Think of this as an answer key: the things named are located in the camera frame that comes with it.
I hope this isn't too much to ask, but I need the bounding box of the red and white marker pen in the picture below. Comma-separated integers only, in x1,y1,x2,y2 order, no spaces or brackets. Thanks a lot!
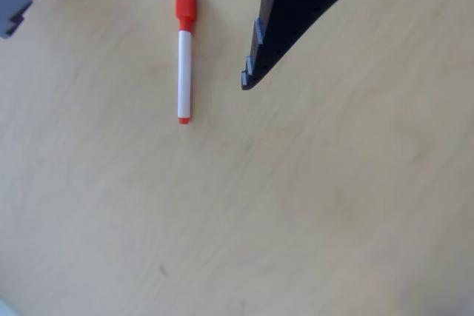
173,0,198,126

